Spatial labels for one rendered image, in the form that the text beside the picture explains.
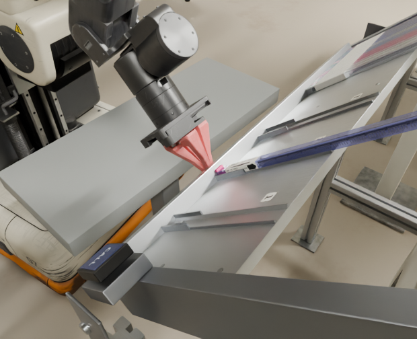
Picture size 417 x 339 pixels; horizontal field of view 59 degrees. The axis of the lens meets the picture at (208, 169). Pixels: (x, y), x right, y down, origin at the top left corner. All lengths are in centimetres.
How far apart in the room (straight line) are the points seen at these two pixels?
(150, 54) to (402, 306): 38
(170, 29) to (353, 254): 109
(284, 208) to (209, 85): 65
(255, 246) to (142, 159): 47
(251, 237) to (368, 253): 111
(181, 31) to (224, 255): 28
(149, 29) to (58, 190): 37
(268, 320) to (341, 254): 115
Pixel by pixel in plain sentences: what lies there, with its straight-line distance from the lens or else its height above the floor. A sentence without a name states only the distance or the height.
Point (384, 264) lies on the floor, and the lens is 141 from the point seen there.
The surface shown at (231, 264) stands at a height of 84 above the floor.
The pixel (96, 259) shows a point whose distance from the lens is 37.
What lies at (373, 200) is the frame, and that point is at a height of 32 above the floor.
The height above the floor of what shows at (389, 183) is 11.
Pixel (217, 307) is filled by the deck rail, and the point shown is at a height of 85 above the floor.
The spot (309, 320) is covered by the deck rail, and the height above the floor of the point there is 91.
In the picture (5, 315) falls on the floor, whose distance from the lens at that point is 134.
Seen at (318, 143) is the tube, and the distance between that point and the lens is 40.
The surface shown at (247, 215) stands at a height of 82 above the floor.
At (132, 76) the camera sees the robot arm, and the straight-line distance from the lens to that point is 52.
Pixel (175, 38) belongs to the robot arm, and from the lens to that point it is 46.
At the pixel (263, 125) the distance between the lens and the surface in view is 60.
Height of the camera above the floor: 110
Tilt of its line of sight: 45 degrees down
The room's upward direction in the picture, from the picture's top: straight up
